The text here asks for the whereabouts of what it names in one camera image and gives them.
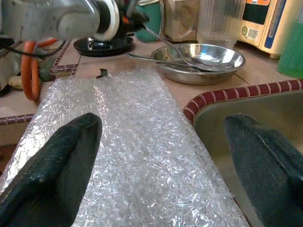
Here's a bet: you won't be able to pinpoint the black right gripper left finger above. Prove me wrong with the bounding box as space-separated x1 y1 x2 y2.
0 112 103 227

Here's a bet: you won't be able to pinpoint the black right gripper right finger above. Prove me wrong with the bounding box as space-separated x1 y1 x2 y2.
223 113 303 227

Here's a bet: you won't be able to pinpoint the steel spoon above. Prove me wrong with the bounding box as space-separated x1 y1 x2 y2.
142 23 222 72
126 52 199 72

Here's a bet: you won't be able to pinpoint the steel plate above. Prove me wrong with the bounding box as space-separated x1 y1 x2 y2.
151 43 246 86

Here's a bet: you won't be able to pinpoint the teal plastic cup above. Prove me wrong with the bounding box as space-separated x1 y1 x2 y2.
134 0 163 44

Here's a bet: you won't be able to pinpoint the black round lid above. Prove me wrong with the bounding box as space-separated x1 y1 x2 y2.
72 35 135 58

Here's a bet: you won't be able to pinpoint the clear jar brown contents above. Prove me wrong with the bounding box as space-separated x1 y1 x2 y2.
162 0 201 44

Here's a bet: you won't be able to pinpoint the small black clip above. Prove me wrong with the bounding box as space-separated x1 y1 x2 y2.
95 68 109 79

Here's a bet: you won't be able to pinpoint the steel sink basin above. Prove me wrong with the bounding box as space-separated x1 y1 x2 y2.
192 89 303 227

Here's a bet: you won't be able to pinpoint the clear pitcher orange lid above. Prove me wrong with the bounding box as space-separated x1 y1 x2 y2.
196 0 247 48

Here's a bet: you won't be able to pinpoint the clear bubble wrap sheet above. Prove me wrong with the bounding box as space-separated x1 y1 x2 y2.
0 68 251 227

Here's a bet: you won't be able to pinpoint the green liquid bottle blue cap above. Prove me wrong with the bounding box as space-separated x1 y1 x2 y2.
276 18 303 79

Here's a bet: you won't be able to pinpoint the beige water ionizer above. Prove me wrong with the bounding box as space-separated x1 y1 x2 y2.
236 0 303 59

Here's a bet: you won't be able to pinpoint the orange rubber hose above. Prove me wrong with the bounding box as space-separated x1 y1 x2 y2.
20 38 59 102

